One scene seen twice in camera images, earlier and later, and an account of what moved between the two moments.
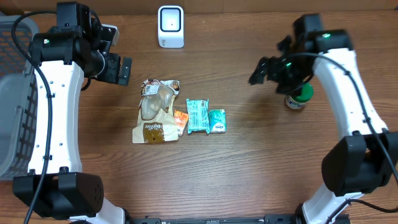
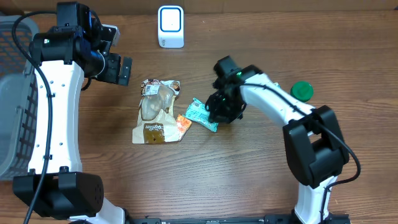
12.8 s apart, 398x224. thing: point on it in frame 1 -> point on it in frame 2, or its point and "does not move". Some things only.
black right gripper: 273,65 -> 219,116
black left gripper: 114,68 does not move
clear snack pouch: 157,119 does not move
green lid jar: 299,98 does not move
